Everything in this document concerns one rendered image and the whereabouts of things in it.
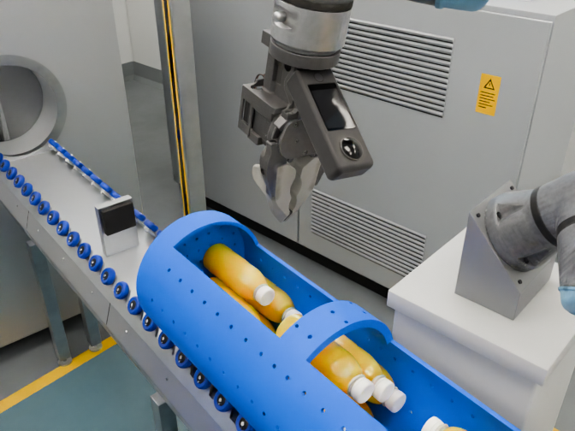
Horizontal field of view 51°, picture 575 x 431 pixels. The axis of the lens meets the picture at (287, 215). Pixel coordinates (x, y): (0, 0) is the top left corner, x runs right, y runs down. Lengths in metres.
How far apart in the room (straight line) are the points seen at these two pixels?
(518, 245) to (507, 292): 0.09
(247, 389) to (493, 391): 0.47
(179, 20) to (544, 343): 1.24
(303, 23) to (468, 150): 1.88
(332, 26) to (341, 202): 2.32
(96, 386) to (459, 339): 1.83
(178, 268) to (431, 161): 1.54
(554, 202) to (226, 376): 0.63
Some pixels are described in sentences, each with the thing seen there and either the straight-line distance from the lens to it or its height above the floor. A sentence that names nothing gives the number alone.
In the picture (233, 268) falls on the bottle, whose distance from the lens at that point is 1.27.
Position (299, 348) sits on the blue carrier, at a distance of 0.97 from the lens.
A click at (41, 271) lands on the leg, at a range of 2.51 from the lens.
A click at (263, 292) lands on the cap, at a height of 1.13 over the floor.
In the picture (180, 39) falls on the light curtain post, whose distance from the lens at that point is 1.78.
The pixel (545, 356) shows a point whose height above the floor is 1.15.
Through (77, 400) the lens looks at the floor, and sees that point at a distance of 2.66.
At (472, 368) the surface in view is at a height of 1.06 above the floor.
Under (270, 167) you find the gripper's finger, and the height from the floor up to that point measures 1.60.
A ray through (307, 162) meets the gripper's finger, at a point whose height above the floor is 1.59.
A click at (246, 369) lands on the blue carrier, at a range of 1.02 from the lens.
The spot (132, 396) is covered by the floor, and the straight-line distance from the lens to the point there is 2.61.
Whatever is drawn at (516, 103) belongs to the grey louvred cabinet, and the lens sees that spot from 2.28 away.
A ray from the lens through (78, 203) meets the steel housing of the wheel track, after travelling 2.03.
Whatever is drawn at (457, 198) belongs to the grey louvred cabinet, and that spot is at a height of 0.70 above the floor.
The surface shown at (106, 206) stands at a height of 1.08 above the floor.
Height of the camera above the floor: 1.88
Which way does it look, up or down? 31 degrees down
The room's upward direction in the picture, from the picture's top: straight up
